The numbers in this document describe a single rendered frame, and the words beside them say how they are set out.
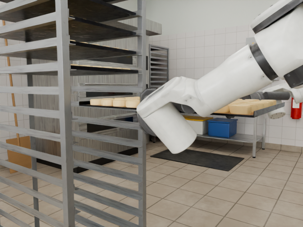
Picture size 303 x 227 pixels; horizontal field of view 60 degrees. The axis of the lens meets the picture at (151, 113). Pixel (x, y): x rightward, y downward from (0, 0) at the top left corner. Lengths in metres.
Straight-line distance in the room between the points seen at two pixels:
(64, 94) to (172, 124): 0.55
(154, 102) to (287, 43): 0.23
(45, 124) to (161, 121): 3.23
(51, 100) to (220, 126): 2.58
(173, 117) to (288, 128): 4.35
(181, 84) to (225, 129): 3.93
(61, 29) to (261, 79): 0.72
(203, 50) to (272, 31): 4.78
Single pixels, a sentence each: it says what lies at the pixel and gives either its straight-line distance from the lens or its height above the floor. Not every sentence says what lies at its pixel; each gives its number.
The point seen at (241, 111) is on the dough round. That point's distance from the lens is 0.66.
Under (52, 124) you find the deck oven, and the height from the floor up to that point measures 0.58.
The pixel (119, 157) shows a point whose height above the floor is 0.68.
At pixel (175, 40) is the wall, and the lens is 5.52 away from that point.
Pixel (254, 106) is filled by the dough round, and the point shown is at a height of 1.02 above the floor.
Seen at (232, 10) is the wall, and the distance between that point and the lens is 5.14.
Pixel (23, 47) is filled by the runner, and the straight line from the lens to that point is 1.25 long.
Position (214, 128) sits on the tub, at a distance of 4.44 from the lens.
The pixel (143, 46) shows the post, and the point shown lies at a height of 1.26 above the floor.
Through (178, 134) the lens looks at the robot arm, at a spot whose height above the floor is 0.98.
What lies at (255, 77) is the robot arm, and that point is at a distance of 0.43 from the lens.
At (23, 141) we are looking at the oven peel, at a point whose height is 0.36.
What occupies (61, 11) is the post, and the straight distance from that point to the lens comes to 1.00.
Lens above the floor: 1.07
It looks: 6 degrees down
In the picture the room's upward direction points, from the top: straight up
